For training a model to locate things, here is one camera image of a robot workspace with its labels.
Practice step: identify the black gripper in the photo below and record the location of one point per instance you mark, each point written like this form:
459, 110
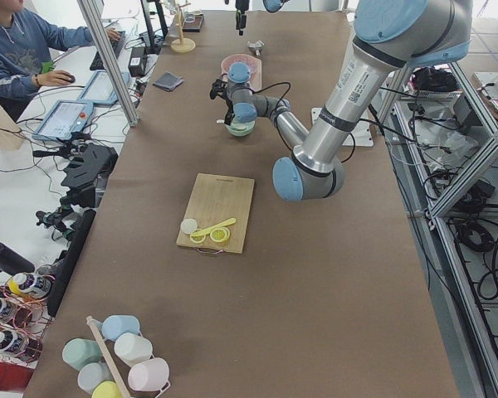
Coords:
241, 7
230, 113

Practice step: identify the white ceramic spoon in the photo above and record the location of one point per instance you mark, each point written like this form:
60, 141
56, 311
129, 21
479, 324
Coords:
236, 126

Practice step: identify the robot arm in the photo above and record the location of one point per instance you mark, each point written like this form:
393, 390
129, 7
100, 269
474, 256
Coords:
388, 35
271, 6

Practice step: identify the mint green bowl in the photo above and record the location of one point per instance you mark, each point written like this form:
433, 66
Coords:
239, 134

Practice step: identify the metal ice scoop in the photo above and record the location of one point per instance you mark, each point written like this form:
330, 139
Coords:
256, 47

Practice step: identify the pink bowl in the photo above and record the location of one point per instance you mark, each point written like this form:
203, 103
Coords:
255, 68

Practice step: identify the cream rectangular tray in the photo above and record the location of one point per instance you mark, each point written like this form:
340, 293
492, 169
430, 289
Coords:
258, 70

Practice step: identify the dark wooden tray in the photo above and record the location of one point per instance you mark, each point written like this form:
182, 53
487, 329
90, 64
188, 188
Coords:
193, 22

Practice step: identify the wooden mug tree stand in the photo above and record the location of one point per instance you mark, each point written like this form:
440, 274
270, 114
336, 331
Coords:
175, 38

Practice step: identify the grey folded cloth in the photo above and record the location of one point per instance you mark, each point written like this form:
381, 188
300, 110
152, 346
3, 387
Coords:
168, 81

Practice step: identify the wooden cutting board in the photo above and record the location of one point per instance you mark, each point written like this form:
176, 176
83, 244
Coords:
215, 198

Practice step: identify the yellow plastic knife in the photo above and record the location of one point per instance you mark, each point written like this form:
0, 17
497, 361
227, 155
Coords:
208, 230

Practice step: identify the lemon slice stack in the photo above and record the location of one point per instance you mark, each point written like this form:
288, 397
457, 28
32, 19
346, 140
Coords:
220, 234

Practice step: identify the lemon slice near bun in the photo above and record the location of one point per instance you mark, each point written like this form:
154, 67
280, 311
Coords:
198, 239

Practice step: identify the teach pendant tablet far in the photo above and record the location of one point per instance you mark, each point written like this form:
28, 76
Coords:
99, 90

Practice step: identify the teach pendant tablet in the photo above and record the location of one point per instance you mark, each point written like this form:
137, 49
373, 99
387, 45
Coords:
65, 119
99, 90

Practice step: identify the teach pendant tablet near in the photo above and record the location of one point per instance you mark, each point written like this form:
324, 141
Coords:
65, 119

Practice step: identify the person in blue hoodie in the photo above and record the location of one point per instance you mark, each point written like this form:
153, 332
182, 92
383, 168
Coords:
25, 59

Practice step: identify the blue cup on rack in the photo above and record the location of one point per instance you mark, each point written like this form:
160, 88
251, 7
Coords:
116, 325

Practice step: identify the white cup on rack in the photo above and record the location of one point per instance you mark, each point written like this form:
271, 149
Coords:
133, 349

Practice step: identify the wooden cup rack rod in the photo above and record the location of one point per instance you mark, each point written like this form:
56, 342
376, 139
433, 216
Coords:
93, 326

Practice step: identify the yellow bottle in rack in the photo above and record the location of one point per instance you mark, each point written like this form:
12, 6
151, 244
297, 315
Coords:
33, 285

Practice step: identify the pink cup on rack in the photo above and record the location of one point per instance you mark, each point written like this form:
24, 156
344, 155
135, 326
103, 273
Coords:
149, 375

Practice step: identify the green cup on rack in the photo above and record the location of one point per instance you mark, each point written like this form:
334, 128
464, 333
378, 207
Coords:
79, 352

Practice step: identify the grey cup on rack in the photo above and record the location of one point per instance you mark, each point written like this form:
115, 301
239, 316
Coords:
92, 374

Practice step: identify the yellow cup on rack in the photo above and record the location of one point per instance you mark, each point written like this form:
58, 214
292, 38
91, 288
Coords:
106, 389

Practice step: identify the black camera tripod mount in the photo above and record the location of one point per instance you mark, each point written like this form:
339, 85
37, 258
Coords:
87, 174

